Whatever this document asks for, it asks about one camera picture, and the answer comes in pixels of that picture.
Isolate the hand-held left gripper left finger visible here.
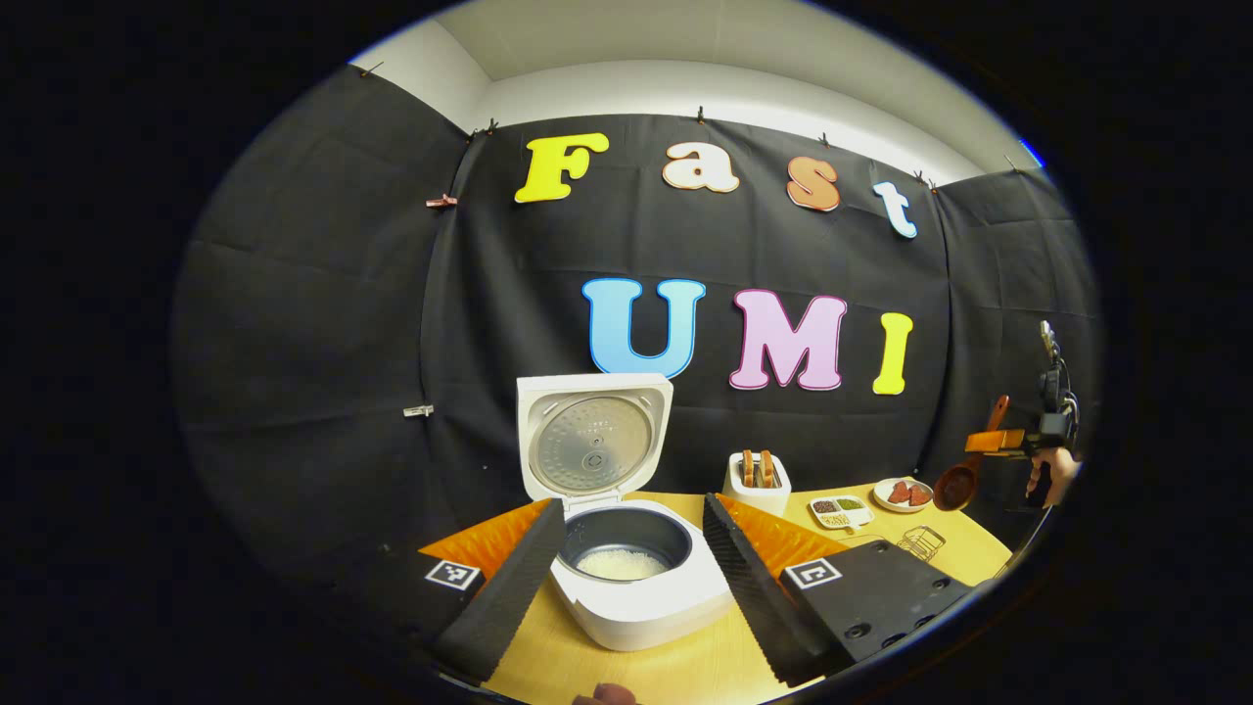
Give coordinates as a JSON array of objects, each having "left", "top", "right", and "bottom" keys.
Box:
[{"left": 372, "top": 497, "right": 570, "bottom": 685}]

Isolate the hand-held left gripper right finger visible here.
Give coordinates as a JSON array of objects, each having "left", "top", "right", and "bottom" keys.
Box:
[{"left": 702, "top": 493, "right": 977, "bottom": 689}]

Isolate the brown wooden spoon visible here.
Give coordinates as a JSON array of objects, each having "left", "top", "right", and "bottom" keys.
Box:
[{"left": 933, "top": 395, "right": 1012, "bottom": 513}]

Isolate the white rice cooker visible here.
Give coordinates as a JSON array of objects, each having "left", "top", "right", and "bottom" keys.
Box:
[{"left": 516, "top": 372, "right": 736, "bottom": 653}]

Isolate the white rice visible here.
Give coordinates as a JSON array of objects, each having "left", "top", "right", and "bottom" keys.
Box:
[{"left": 577, "top": 548, "right": 671, "bottom": 582}]

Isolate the metal wire chopstick holder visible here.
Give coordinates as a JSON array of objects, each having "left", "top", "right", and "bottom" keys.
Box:
[{"left": 897, "top": 526, "right": 949, "bottom": 562}]

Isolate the white toaster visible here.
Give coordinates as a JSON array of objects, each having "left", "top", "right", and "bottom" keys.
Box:
[{"left": 722, "top": 452, "right": 793, "bottom": 518}]

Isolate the white divided bean dish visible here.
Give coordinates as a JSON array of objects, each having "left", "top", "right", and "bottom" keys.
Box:
[{"left": 809, "top": 495, "right": 876, "bottom": 532}]

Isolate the white oval plate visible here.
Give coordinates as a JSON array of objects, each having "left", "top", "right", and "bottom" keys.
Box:
[{"left": 872, "top": 477, "right": 935, "bottom": 515}]

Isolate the black backdrop cloth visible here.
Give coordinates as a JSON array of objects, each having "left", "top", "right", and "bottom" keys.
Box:
[{"left": 171, "top": 64, "right": 1108, "bottom": 628}]

